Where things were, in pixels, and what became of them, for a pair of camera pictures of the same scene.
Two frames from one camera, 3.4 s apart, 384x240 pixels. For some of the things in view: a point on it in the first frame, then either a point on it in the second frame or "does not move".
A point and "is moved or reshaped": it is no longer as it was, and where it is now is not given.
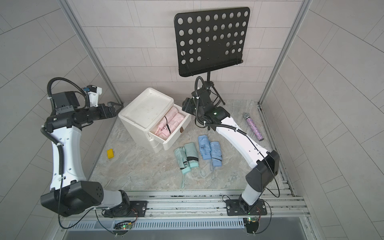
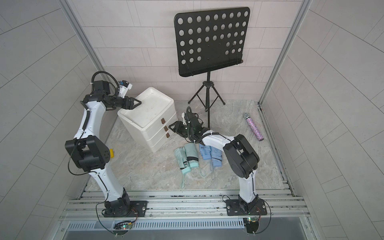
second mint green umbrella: x=192 y=154 does not move
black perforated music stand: x=208 y=40 does not move
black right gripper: x=190 y=104 → x=179 y=127
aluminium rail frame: x=282 y=204 does not move
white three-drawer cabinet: x=152 y=119 does not move
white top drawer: x=176 y=123 is moved or reshaped
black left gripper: x=110 y=110 → x=130 y=103
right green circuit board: x=253 y=219 does not move
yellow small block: x=110 y=153 does not move
